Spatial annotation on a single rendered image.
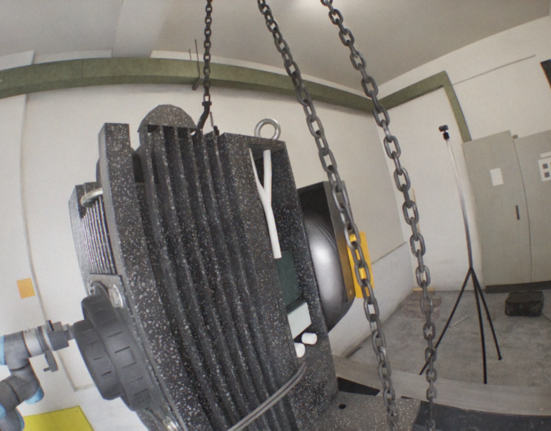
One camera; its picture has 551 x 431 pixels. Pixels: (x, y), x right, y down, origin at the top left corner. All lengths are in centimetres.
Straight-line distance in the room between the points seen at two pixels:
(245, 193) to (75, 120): 149
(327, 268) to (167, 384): 45
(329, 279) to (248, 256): 25
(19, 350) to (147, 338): 51
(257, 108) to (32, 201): 181
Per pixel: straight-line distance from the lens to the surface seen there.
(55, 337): 76
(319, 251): 65
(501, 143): 305
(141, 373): 43
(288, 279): 62
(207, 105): 67
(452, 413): 119
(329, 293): 67
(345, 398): 79
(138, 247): 36
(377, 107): 30
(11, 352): 81
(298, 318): 62
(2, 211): 170
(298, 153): 234
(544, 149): 308
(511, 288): 343
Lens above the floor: 143
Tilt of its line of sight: 1 degrees up
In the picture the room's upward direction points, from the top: 13 degrees counter-clockwise
